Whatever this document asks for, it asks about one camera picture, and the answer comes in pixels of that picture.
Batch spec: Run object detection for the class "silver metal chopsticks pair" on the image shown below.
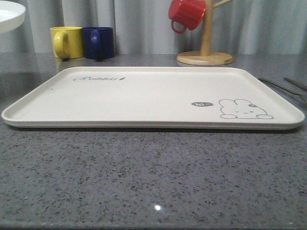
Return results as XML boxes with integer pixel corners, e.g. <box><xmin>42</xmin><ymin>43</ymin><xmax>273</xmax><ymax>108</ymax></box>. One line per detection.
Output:
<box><xmin>284</xmin><ymin>78</ymin><xmax>307</xmax><ymax>92</ymax></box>

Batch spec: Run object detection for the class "white round plate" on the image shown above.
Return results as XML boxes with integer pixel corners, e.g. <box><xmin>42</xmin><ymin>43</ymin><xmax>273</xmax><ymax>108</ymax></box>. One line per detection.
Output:
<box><xmin>0</xmin><ymin>0</ymin><xmax>26</xmax><ymax>34</ymax></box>

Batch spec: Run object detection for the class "red mug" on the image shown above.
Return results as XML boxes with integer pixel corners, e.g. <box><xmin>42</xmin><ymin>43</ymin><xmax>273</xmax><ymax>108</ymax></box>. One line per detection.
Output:
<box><xmin>168</xmin><ymin>0</ymin><xmax>206</xmax><ymax>34</ymax></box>

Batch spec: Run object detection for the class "silver metal fork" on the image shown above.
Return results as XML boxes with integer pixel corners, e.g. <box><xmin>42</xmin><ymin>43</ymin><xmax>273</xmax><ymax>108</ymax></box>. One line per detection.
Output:
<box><xmin>258</xmin><ymin>78</ymin><xmax>307</xmax><ymax>103</ymax></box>

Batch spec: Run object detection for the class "wooden mug tree stand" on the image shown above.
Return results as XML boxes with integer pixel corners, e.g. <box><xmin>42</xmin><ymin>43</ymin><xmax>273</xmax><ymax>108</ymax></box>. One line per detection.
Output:
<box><xmin>177</xmin><ymin>0</ymin><xmax>233</xmax><ymax>66</ymax></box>

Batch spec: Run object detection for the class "yellow mug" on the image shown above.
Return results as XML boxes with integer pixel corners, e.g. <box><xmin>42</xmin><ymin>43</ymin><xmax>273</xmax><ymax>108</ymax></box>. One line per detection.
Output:
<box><xmin>50</xmin><ymin>26</ymin><xmax>83</xmax><ymax>59</ymax></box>

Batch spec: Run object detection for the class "beige rabbit print tray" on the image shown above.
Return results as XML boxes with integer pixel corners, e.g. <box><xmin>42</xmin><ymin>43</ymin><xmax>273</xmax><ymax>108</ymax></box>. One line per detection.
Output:
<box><xmin>2</xmin><ymin>67</ymin><xmax>305</xmax><ymax>130</ymax></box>

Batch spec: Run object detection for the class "dark blue mug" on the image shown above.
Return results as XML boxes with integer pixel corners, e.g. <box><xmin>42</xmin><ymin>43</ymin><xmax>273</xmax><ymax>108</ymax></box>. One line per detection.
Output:
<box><xmin>81</xmin><ymin>27</ymin><xmax>115</xmax><ymax>59</ymax></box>

